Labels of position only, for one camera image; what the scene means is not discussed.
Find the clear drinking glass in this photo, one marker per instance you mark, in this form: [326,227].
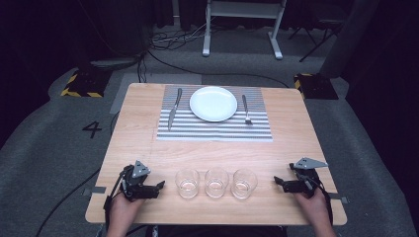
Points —
[187,184]
[243,184]
[216,182]

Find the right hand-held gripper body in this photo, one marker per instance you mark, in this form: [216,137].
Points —
[308,179]

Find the grey tape strip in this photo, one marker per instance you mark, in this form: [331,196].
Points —
[339,197]
[95,190]

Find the grey striped placemat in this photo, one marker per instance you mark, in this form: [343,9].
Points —
[214,131]

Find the white metal stand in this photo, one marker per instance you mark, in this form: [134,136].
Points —
[243,10]

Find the white round plate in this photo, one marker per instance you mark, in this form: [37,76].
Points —
[213,103]

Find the grey column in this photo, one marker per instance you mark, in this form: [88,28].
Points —
[349,36]

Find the person's dark clothing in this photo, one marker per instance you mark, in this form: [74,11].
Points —
[217,231]

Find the silver table knife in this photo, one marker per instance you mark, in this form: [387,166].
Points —
[174,110]

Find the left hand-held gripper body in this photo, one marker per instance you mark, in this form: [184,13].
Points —
[135,181]

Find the person's left hand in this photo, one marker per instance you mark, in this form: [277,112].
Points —
[123,210]

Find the black yellow striped base plate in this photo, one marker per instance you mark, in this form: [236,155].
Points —
[316,86]
[86,84]

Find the silver fork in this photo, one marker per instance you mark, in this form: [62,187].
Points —
[246,108]

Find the black tripod stand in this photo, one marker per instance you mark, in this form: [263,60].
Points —
[316,36]

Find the person's right hand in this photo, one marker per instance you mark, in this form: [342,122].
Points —
[311,207]

